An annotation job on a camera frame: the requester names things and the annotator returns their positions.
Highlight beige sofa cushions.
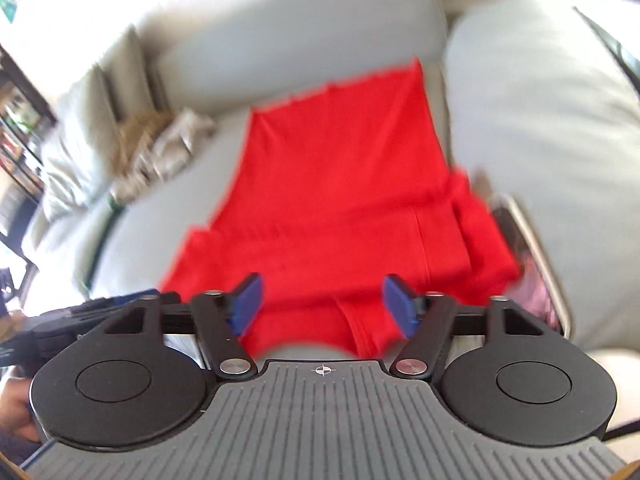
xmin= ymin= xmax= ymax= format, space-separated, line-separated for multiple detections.
xmin=40 ymin=67 xmax=123 ymax=221

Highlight beige crumpled cloth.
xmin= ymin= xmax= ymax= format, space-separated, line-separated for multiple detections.
xmin=110 ymin=110 xmax=173 ymax=201

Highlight dark green strap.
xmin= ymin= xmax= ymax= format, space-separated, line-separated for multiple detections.
xmin=82 ymin=200 xmax=127 ymax=297

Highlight black bookshelf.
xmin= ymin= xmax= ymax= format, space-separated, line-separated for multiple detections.
xmin=0 ymin=42 xmax=57 ymax=241

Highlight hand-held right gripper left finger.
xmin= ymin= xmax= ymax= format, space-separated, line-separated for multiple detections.
xmin=100 ymin=272 xmax=264 ymax=381

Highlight red sweater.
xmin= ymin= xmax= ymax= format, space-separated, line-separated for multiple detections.
xmin=157 ymin=57 xmax=524 ymax=359

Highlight black cable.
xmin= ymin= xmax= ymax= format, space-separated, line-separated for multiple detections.
xmin=605 ymin=412 xmax=640 ymax=443

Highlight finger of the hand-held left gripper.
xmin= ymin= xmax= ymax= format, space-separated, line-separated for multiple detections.
xmin=112 ymin=287 xmax=182 ymax=312

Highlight person's left hand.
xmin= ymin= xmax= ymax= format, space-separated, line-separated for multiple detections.
xmin=0 ymin=379 xmax=42 ymax=442

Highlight dark window frame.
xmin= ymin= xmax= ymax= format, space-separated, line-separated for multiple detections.
xmin=556 ymin=0 xmax=640 ymax=88

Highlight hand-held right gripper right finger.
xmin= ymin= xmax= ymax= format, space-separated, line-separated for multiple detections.
xmin=381 ymin=274 xmax=549 ymax=381

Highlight grey-green throw pillow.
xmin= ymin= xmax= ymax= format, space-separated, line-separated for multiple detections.
xmin=97 ymin=22 xmax=161 ymax=121

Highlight large light grey cushion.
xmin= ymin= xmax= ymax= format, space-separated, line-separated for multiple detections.
xmin=444 ymin=0 xmax=640 ymax=353

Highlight grey sofa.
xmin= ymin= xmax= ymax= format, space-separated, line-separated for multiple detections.
xmin=20 ymin=0 xmax=640 ymax=356

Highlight smartphone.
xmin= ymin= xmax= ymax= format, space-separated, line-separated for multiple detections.
xmin=487 ymin=191 xmax=573 ymax=342

